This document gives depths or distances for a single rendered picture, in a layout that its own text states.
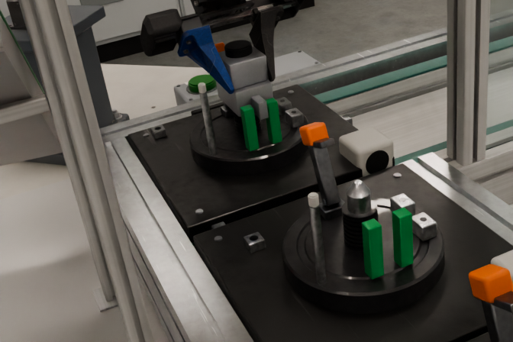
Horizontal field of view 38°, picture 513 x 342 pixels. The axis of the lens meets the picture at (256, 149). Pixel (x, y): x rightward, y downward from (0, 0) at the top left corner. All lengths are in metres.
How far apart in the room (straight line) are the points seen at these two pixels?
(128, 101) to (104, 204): 0.73
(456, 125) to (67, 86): 0.44
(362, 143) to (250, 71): 0.14
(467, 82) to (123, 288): 0.39
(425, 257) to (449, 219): 0.09
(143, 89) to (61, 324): 0.61
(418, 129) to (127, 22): 3.07
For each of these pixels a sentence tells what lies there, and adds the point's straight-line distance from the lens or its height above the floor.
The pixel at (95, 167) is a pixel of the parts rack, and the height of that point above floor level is 1.11.
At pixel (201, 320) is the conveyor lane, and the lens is 0.64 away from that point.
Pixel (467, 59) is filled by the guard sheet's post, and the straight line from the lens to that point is 0.76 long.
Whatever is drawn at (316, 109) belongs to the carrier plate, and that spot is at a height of 0.97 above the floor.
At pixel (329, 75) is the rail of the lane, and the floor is 0.96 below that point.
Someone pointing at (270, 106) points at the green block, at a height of 1.04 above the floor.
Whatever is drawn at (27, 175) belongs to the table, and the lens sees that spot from 1.15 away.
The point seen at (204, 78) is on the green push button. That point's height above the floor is 0.97.
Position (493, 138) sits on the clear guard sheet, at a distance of 0.84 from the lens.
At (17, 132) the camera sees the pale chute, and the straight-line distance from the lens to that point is 0.81.
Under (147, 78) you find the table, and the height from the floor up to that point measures 0.86.
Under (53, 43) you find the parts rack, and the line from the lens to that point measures 0.52.
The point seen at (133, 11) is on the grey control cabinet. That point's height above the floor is 0.24.
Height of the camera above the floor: 1.38
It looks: 29 degrees down
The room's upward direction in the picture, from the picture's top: 8 degrees counter-clockwise
